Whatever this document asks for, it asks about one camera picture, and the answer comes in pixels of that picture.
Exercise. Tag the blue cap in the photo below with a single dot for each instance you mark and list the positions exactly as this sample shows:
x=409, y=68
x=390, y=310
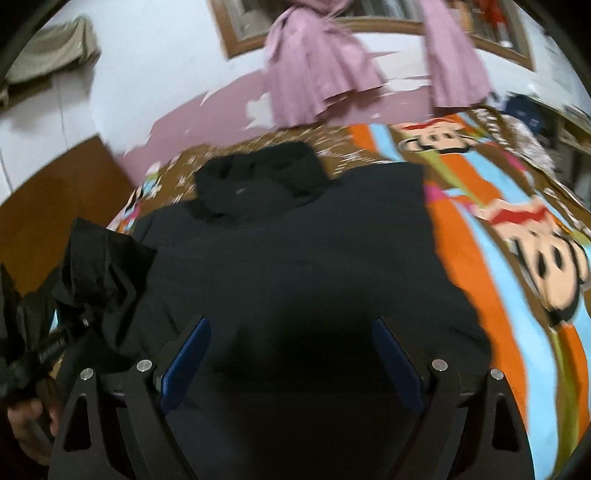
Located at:
x=525, y=109

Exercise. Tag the brown cartoon monkey bedsheet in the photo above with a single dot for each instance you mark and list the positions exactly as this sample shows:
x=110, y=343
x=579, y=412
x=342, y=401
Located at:
x=515, y=240

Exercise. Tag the wooden side shelf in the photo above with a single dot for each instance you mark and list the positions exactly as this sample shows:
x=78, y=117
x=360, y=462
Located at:
x=566, y=133

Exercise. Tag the large black jacket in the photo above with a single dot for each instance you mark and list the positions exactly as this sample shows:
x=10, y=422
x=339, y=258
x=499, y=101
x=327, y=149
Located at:
x=291, y=269

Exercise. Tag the person's left hand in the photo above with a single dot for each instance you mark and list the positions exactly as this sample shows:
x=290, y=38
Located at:
x=24, y=420

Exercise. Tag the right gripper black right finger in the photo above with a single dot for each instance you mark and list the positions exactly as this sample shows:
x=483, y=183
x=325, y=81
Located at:
x=464, y=426

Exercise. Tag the right purple curtain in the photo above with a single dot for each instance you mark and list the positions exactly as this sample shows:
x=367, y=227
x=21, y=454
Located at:
x=459, y=77

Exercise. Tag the grey cloth on wall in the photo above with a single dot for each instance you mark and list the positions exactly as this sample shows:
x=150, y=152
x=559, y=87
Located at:
x=51, y=49

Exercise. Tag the left purple curtain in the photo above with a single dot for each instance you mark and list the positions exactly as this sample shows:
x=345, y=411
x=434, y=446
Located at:
x=313, y=62

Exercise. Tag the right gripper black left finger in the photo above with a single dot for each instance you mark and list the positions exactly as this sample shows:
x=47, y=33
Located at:
x=114, y=425

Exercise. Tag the wooden headboard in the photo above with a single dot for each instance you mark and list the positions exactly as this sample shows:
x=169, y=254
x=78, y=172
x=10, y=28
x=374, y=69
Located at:
x=85, y=182

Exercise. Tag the purple curtain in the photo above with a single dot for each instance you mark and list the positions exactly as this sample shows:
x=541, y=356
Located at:
x=459, y=77
x=313, y=62

